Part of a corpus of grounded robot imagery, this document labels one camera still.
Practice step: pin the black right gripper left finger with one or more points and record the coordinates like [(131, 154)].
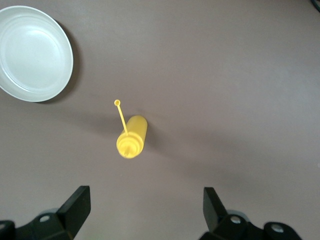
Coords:
[(65, 220)]

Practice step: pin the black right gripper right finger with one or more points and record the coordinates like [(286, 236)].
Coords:
[(225, 225)]

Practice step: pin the yellow squeeze bottle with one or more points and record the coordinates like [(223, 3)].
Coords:
[(133, 135)]

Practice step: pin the beige round plate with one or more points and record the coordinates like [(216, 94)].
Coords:
[(32, 53)]

